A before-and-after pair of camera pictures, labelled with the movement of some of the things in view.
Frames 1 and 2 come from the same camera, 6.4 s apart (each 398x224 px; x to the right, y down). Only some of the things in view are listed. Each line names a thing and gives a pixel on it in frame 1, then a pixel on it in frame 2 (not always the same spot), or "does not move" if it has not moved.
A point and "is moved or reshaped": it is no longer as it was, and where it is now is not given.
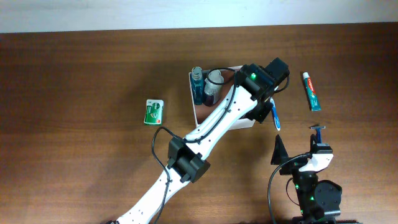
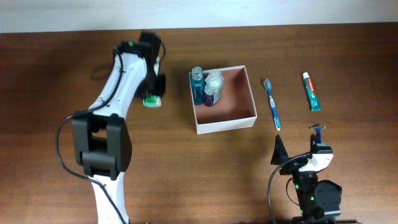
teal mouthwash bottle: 198,85 does not move
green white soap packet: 153,112 is moved or reshaped
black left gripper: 261,114 -> 161,88
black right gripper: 280,155 does not move
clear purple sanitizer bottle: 212,92 does not move
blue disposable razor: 318,129 does not move
